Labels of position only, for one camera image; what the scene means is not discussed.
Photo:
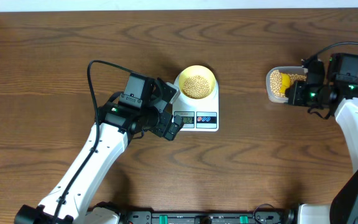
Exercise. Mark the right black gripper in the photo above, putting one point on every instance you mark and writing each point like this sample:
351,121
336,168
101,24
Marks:
295,98

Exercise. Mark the white digital kitchen scale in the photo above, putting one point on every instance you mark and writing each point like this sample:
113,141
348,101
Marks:
198,115

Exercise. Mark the pale yellow bowl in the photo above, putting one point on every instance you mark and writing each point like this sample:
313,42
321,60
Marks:
197,70

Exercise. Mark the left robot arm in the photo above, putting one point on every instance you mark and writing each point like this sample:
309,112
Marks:
127,115

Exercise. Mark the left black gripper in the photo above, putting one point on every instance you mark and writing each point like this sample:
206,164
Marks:
160,127

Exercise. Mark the clear plastic container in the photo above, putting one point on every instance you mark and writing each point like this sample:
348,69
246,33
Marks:
288,69

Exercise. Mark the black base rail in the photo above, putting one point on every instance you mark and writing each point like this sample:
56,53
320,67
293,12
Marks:
107,212

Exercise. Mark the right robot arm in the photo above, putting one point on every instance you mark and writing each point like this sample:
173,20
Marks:
342,74

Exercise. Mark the soybeans in container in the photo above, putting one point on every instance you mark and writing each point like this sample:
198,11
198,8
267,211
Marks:
276,79

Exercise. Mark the soybeans in bowl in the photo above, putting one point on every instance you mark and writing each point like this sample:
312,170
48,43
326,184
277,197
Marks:
196,87

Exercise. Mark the yellow plastic measuring scoop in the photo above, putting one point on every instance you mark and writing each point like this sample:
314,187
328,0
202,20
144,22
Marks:
285,84

